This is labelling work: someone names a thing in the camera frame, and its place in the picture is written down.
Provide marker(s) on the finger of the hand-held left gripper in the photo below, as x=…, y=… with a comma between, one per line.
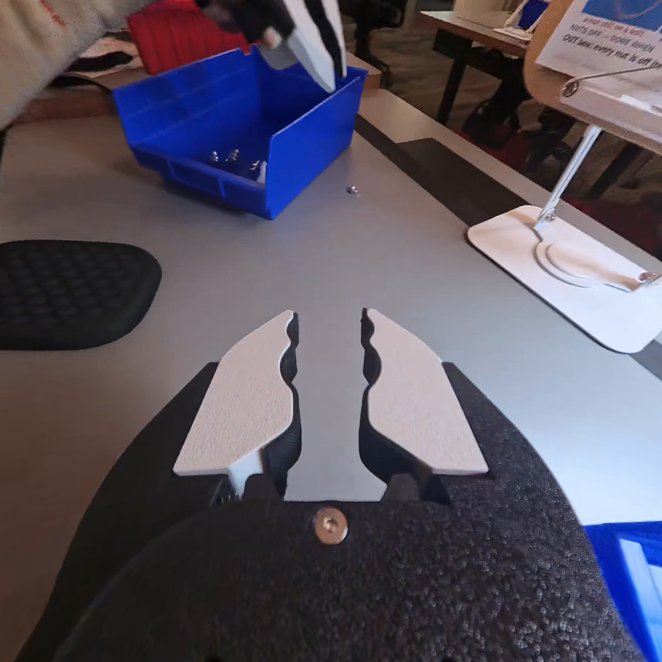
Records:
x=300, y=47
x=333, y=31

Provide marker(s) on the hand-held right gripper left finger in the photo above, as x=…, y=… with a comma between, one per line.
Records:
x=233, y=409

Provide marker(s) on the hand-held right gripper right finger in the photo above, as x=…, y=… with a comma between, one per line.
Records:
x=424, y=409

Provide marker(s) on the blue plastic bin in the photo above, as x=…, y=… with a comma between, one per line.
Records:
x=631, y=590
x=310, y=145

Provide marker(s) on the person's left forearm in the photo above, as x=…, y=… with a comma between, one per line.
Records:
x=52, y=41

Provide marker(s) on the person's left hand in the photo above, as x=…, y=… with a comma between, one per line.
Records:
x=271, y=38

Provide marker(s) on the red plastic bin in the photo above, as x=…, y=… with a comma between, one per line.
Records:
x=176, y=31

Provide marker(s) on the wooden office desk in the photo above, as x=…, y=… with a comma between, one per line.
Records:
x=465, y=26

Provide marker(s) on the white document stand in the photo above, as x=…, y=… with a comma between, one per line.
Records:
x=538, y=259

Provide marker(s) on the black wrist rest pad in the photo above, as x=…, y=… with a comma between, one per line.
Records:
x=62, y=295

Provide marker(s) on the printed instruction sheet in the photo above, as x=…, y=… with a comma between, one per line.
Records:
x=610, y=31

